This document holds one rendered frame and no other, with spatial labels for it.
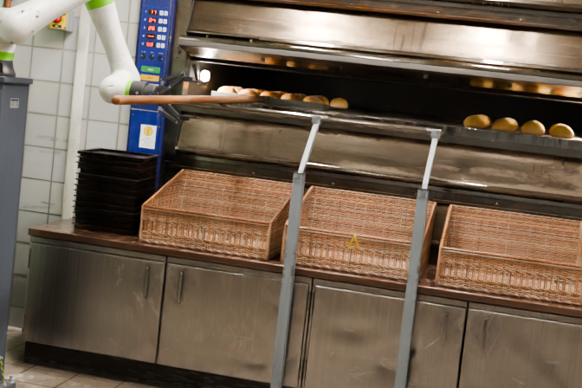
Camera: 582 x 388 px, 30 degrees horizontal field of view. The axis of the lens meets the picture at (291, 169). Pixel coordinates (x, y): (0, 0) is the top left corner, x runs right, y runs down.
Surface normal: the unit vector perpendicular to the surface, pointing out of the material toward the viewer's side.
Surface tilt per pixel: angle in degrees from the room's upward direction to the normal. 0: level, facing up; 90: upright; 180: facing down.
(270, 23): 71
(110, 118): 90
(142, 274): 90
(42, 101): 90
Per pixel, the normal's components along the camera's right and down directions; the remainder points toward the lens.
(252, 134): -0.18, -0.29
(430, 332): -0.23, 0.06
